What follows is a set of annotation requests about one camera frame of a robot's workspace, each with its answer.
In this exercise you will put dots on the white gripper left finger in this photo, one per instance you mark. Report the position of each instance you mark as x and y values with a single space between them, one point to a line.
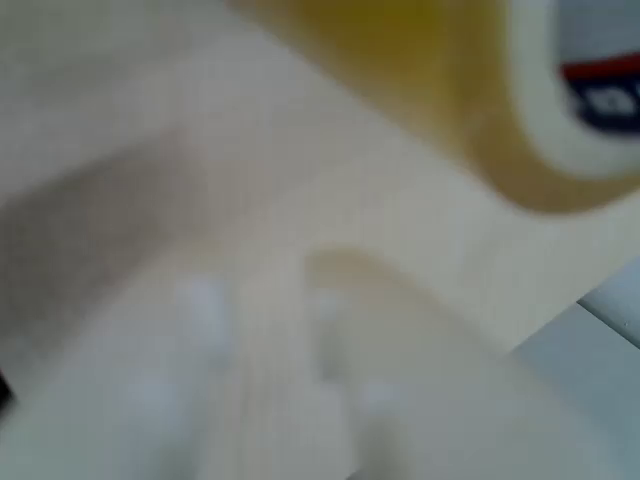
125 400

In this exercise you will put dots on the big clear yellowish tape roll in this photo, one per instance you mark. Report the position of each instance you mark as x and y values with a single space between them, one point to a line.
400 75

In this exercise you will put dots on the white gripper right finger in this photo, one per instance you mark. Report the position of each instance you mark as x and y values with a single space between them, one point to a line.
450 400

